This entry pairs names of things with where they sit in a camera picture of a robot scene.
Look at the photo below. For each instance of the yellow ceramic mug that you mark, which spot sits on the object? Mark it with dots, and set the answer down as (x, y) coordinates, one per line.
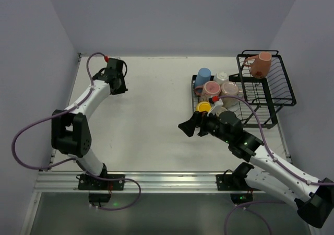
(203, 106)

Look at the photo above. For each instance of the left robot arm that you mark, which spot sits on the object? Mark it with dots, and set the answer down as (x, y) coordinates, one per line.
(70, 133)

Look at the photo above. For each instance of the aluminium mounting rail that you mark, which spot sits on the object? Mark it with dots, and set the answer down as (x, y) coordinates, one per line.
(150, 182)

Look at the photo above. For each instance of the white ceramic cup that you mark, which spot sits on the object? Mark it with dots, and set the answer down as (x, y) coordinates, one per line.
(221, 78)

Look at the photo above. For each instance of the clear faceted glass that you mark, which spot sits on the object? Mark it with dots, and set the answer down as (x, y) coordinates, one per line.
(120, 94)

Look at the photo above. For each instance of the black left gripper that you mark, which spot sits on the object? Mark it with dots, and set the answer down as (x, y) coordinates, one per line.
(119, 89)

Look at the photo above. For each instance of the light blue plastic cup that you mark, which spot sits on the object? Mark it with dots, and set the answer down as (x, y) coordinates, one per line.
(203, 76)

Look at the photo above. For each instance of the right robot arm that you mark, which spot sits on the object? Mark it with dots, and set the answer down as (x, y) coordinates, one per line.
(266, 171)

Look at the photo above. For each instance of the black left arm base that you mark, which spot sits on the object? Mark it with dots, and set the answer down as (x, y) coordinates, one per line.
(100, 190)

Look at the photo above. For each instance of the black two-tier dish rack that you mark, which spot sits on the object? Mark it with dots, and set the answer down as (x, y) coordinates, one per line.
(266, 96)

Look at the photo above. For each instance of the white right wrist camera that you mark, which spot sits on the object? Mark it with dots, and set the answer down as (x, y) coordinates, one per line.
(217, 106)

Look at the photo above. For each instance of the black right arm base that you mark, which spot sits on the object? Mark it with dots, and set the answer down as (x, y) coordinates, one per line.
(235, 181)

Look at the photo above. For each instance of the salmon polka dot mug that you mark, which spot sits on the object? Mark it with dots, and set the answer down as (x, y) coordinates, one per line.
(259, 65)

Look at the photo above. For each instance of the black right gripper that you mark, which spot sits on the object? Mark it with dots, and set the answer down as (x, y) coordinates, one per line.
(202, 124)

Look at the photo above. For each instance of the pink smiley face mug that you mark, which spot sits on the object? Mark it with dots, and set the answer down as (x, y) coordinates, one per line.
(207, 90)

